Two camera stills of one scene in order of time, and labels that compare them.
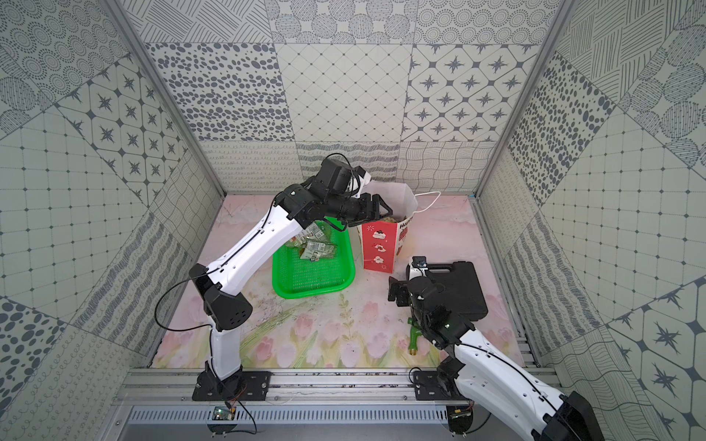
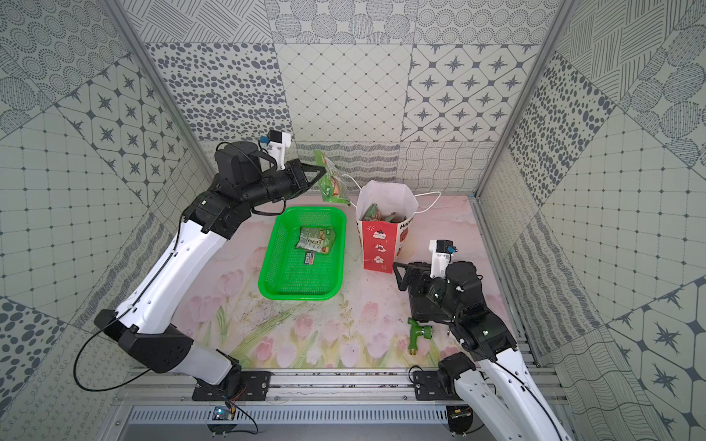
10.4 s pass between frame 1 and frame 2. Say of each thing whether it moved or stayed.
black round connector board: stayed
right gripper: moved
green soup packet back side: moved
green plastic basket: moved
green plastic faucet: stayed
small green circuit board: stayed
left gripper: moved
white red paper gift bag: stayed
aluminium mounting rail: stayed
